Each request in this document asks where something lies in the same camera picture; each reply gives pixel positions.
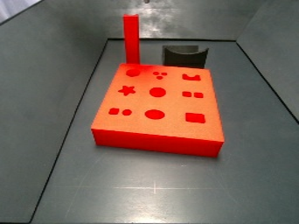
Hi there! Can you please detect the black curved holder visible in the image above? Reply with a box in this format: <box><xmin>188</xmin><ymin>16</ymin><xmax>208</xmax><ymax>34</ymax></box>
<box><xmin>162</xmin><ymin>45</ymin><xmax>209</xmax><ymax>68</ymax></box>

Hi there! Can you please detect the tall red arch peg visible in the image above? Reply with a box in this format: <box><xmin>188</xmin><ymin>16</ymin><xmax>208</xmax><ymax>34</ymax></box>
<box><xmin>122</xmin><ymin>14</ymin><xmax>140</xmax><ymax>64</ymax></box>

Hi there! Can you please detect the red shape sorting board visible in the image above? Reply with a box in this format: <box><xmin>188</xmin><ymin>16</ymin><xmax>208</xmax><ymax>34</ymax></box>
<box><xmin>90</xmin><ymin>64</ymin><xmax>224</xmax><ymax>158</ymax></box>

